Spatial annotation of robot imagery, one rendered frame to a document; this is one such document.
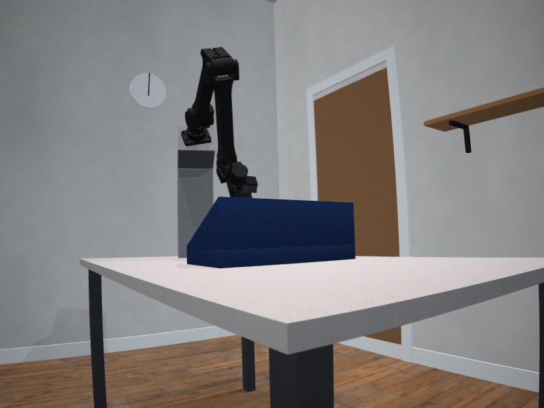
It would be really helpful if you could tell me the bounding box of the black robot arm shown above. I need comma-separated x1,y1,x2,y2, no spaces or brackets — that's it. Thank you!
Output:
181,47,258,198

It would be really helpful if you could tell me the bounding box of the dark blue switch console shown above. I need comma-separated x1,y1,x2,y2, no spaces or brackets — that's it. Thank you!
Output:
187,197,356,268

